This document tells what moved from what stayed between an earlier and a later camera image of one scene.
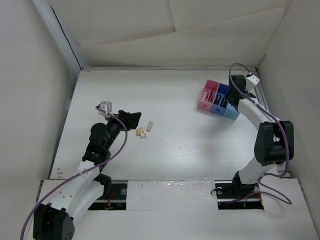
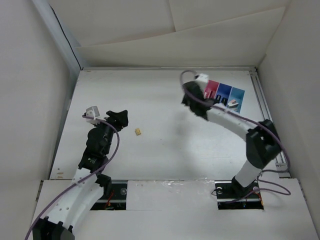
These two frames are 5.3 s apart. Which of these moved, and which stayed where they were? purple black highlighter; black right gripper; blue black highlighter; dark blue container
Moved: black right gripper
Stayed: dark blue container; purple black highlighter; blue black highlighter
